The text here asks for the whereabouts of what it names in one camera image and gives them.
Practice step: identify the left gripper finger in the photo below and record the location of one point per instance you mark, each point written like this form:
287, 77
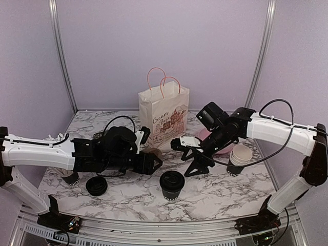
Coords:
157, 156
155, 167

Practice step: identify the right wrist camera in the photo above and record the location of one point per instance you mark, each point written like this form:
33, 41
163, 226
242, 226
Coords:
184, 143

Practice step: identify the stack of paper cups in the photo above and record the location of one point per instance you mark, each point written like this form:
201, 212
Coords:
239, 156

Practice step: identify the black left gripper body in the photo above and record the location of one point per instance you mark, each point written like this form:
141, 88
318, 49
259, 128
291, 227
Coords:
145, 166

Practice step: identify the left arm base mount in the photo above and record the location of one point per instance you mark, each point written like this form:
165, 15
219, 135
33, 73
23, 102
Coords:
56, 220

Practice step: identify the stack of black lids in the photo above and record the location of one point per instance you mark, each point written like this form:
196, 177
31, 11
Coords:
96, 186

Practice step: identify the black floral square plate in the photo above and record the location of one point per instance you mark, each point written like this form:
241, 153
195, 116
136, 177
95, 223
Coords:
100, 135

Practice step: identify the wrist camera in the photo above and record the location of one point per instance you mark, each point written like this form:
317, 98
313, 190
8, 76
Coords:
142, 136
184, 143

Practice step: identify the front aluminium rail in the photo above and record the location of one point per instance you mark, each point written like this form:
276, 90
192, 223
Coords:
97, 231

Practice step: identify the brown cardboard cup carrier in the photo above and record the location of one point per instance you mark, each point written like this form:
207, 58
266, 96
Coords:
155, 151

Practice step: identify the left aluminium frame post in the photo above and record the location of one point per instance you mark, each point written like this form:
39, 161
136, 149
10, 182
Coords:
61, 54

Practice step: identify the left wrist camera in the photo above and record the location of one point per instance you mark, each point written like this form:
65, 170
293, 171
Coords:
142, 136

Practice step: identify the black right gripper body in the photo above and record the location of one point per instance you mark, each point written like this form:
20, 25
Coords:
200, 159

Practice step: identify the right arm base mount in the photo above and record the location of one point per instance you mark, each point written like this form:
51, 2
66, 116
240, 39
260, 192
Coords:
264, 220

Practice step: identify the white printed paper bag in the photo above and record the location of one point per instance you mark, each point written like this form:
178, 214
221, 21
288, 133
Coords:
164, 109

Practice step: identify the aluminium frame post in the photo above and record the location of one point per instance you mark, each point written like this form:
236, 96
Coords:
264, 45
61, 54

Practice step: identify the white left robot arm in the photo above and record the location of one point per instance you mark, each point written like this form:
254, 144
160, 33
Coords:
114, 148

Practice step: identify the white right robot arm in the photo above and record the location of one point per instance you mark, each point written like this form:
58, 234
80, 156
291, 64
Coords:
310, 141

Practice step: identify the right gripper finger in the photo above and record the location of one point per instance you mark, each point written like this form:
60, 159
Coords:
188, 153
196, 168

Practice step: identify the black cup lid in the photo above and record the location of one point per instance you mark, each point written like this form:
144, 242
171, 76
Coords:
172, 181

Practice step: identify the right aluminium frame post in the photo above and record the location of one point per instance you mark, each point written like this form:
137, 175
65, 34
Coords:
264, 45

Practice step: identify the black cup holding straws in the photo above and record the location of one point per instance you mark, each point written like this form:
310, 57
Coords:
71, 177

